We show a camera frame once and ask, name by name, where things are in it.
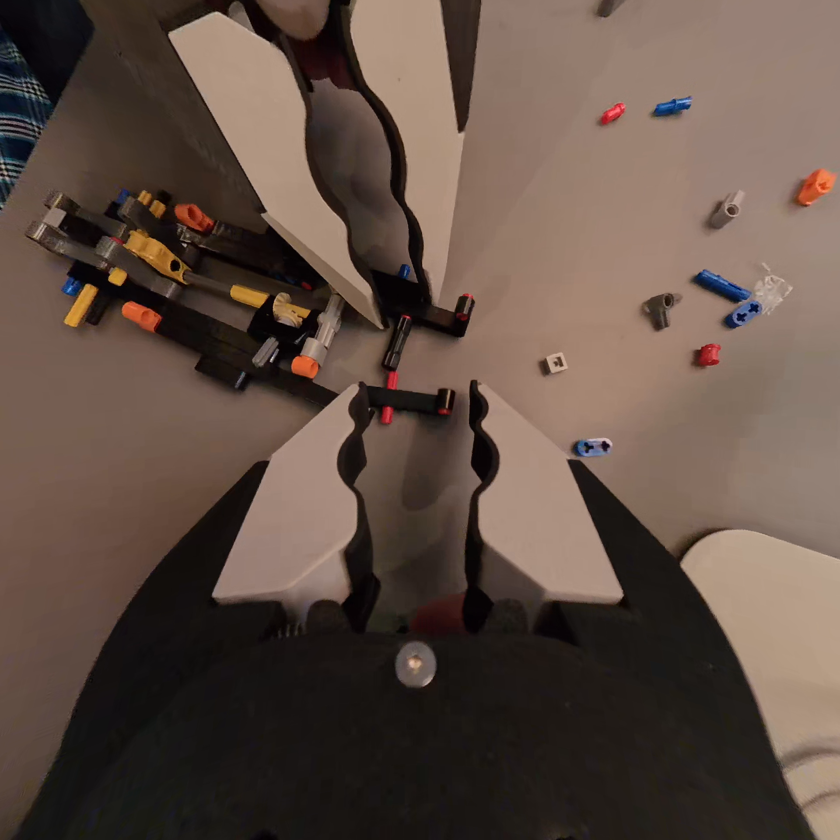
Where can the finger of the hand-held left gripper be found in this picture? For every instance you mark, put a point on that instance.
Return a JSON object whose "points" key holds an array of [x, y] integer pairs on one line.
{"points": [[262, 131], [420, 98]]}

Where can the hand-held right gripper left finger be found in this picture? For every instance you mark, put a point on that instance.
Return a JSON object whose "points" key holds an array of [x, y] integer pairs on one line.
{"points": [[289, 525]]}

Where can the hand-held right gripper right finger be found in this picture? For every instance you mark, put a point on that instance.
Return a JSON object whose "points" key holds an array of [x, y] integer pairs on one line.
{"points": [[551, 525]]}

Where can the black lego liftarm axle tube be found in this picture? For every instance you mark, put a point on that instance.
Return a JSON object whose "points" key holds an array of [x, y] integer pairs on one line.
{"points": [[413, 399]]}

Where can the black lego chassis assembly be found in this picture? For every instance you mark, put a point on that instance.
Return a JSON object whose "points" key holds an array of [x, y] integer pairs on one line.
{"points": [[216, 338]]}

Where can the blue two-hole lego liftarm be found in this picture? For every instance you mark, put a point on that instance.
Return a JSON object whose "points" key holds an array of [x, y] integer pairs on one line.
{"points": [[743, 314], [593, 447]]}

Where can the dark grey lego beam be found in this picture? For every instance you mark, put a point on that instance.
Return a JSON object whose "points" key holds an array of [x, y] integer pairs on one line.
{"points": [[611, 6]]}

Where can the red lego pin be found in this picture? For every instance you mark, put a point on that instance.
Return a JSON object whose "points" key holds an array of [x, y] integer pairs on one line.
{"points": [[612, 113]]}

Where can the light grey square lego piece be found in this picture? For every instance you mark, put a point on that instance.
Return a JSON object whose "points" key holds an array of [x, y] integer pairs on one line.
{"points": [[548, 367]]}

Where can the short blue lego pin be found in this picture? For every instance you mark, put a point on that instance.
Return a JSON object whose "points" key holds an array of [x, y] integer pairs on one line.
{"points": [[673, 106]]}

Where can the red lego bush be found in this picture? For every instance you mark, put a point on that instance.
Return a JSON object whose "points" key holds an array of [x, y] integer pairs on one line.
{"points": [[707, 355]]}

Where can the dark grey lego connector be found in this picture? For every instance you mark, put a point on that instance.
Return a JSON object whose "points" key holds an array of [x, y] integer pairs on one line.
{"points": [[661, 312]]}

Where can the blue lego axle pin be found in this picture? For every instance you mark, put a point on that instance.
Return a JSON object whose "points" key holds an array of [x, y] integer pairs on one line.
{"points": [[722, 285]]}

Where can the grey lego tube connector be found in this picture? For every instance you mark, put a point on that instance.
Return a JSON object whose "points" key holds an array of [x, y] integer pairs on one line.
{"points": [[727, 210]]}

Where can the clear lego piece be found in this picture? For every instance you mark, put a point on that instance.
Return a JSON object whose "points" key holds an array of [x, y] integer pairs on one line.
{"points": [[773, 289]]}

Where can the orange lego connector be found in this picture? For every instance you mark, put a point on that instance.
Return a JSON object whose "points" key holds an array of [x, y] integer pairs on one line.
{"points": [[816, 187]]}

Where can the person's plaid shirt torso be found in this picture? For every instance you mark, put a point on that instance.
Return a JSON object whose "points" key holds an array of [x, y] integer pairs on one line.
{"points": [[16, 118]]}

